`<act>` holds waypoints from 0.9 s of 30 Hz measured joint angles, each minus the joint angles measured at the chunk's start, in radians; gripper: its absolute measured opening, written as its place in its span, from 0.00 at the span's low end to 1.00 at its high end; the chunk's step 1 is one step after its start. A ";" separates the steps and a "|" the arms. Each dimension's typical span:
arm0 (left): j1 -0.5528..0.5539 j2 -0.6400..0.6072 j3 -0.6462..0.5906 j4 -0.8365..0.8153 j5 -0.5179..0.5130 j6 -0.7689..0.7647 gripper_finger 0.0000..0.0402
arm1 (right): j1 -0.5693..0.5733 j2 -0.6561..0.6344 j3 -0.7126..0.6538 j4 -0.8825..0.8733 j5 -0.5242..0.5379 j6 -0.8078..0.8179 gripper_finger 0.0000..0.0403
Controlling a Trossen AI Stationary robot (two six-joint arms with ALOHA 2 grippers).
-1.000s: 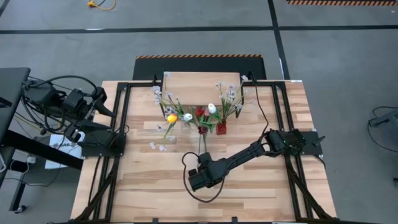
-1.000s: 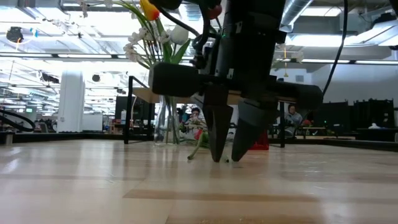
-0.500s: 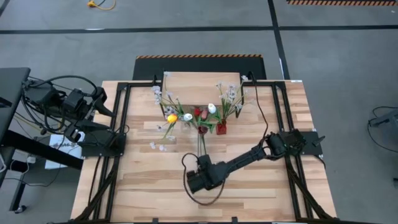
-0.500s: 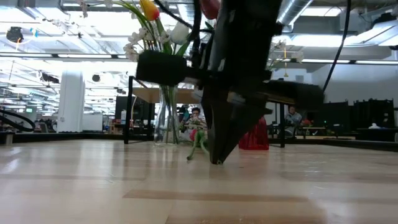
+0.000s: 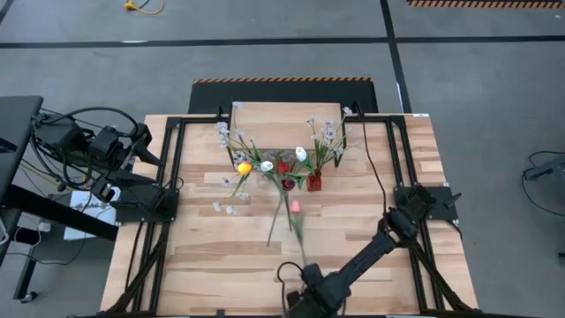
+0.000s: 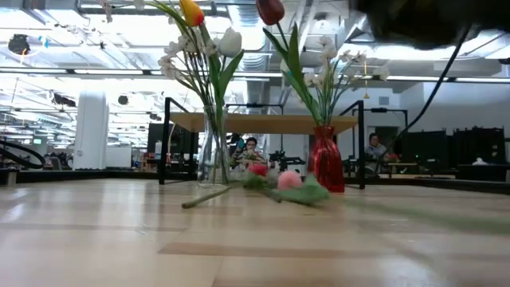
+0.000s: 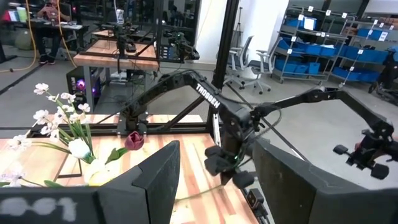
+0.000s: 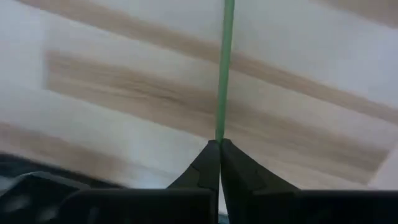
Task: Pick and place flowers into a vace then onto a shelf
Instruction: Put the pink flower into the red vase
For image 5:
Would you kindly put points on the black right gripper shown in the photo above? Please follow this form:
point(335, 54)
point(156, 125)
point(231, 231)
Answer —
point(309, 291)

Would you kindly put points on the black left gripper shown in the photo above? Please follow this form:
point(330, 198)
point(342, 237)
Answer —
point(119, 163)

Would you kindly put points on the pink artificial tulip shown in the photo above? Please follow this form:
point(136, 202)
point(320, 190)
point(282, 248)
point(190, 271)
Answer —
point(295, 206)

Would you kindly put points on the white blossom spray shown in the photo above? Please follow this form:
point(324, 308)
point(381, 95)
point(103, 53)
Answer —
point(222, 130)
point(329, 132)

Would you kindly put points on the yellow artificial tulip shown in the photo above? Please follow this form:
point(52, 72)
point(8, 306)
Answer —
point(244, 168)

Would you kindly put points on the white artificial tulip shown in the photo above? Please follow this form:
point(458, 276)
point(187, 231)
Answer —
point(300, 153)
point(266, 166)

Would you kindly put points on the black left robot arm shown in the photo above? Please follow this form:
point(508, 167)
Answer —
point(66, 146)

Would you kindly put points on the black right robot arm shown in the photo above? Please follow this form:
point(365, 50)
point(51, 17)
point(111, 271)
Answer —
point(366, 254)

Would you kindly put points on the wooden shelf black legs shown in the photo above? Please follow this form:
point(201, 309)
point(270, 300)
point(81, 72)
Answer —
point(287, 123)

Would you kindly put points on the white paper sheet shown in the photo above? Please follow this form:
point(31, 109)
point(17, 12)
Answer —
point(79, 201)

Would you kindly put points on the red glass vase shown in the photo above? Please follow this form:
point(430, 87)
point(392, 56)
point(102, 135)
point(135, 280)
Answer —
point(314, 182)

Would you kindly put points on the white power adapter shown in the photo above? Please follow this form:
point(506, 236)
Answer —
point(44, 226)

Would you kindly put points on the black desk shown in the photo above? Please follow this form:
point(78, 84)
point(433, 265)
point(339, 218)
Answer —
point(17, 132)

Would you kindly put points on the grey stand foot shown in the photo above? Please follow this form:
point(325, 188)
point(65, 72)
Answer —
point(552, 170)

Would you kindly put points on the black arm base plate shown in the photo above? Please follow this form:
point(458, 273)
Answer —
point(446, 207)
point(128, 216)

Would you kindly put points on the black aluminium table frame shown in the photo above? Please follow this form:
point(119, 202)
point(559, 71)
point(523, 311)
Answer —
point(397, 120)

